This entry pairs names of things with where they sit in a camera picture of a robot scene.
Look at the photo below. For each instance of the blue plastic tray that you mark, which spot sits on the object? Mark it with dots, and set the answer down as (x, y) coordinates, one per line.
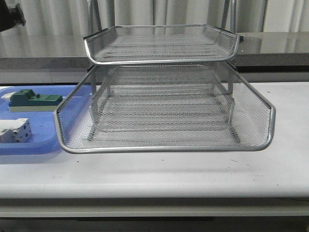
(36, 130)

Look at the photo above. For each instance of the mesh tray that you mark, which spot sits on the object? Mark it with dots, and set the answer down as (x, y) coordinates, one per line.
(161, 109)
(253, 118)
(161, 44)

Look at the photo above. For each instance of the grey stone counter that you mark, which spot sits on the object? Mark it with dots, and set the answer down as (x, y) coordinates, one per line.
(259, 52)

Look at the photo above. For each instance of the green and beige switch block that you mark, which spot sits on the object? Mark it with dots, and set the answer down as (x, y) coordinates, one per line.
(27, 100)

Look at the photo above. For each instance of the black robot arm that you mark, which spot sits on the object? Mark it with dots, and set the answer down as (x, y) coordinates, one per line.
(10, 17)

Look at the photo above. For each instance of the white circuit breaker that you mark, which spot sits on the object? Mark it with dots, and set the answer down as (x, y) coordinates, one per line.
(15, 130)

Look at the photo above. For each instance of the silver metal rack frame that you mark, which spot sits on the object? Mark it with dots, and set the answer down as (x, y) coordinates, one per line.
(161, 74)

